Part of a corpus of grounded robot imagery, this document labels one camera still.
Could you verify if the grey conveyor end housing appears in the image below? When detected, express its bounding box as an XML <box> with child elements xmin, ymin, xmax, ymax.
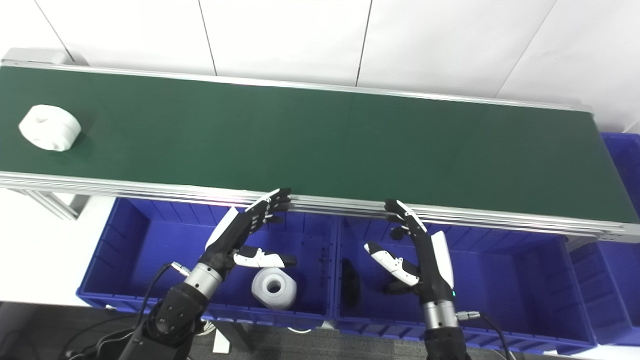
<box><xmin>2</xmin><ymin>47</ymin><xmax>88</xmax><ymax>66</ymax></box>

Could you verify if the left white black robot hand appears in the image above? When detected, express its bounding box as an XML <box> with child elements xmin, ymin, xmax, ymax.
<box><xmin>202</xmin><ymin>188</ymin><xmax>298</xmax><ymax>275</ymax></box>

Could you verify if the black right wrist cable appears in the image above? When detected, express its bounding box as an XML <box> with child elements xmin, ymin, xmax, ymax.
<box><xmin>456</xmin><ymin>311</ymin><xmax>516</xmax><ymax>360</ymax></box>

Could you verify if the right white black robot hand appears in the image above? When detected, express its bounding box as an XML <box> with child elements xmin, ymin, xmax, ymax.
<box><xmin>363</xmin><ymin>199</ymin><xmax>457</xmax><ymax>303</ymax></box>

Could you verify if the aluminium conveyor leg frame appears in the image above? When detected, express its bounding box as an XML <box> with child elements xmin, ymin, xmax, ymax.
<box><xmin>10</xmin><ymin>189</ymin><xmax>91</xmax><ymax>221</ymax></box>

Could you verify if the white round plastic part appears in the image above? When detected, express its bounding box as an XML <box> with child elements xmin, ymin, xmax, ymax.
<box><xmin>18</xmin><ymin>104</ymin><xmax>82</xmax><ymax>152</ymax></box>
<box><xmin>251</xmin><ymin>267</ymin><xmax>298</xmax><ymax>310</ymax></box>

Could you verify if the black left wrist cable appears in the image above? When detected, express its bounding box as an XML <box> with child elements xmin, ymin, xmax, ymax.
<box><xmin>65</xmin><ymin>262</ymin><xmax>191</xmax><ymax>360</ymax></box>

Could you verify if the green conveyor belt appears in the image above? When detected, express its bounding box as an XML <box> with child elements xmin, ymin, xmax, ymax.
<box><xmin>0</xmin><ymin>60</ymin><xmax>640</xmax><ymax>244</ymax></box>

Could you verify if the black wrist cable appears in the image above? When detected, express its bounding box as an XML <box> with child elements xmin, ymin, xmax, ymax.
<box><xmin>65</xmin><ymin>262</ymin><xmax>191</xmax><ymax>360</ymax></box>
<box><xmin>456</xmin><ymin>311</ymin><xmax>516</xmax><ymax>360</ymax></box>

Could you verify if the blue plastic bin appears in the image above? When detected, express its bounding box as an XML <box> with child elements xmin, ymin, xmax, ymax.
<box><xmin>570</xmin><ymin>132</ymin><xmax>640</xmax><ymax>347</ymax></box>
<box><xmin>76</xmin><ymin>197</ymin><xmax>341</xmax><ymax>331</ymax></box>
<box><xmin>332</xmin><ymin>215</ymin><xmax>598</xmax><ymax>356</ymax></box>

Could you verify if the black plastic part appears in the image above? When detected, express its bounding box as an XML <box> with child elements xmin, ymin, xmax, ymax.
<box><xmin>341</xmin><ymin>258</ymin><xmax>361</xmax><ymax>307</ymax></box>

